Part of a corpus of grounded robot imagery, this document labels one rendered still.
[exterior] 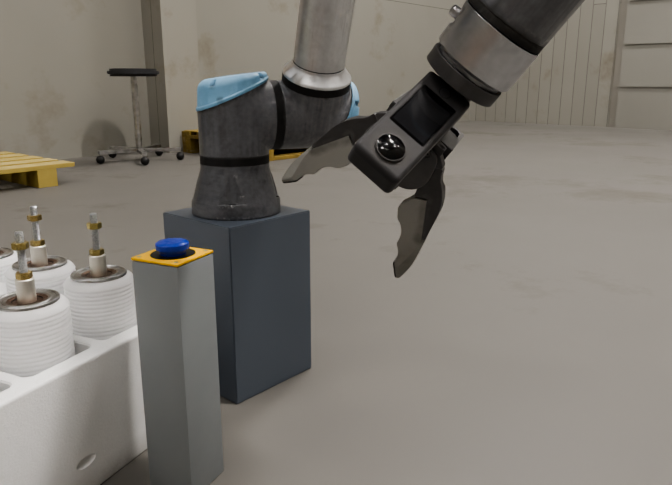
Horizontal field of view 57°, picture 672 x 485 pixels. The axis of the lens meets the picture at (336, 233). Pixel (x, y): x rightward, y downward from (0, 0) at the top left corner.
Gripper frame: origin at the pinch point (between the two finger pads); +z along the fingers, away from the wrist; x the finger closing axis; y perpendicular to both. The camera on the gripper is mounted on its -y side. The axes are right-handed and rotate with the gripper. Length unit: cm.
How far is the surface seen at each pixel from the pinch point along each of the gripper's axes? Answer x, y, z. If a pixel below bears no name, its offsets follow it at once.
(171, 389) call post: 3.7, -2.4, 30.8
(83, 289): 22.1, 3.5, 34.5
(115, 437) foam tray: 5.9, -2.5, 45.3
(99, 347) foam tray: 14.8, -0.3, 36.5
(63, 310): 20.4, -2.8, 32.4
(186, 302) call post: 8.7, 0.3, 20.8
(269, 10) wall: 188, 456, 143
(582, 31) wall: -41, 738, 23
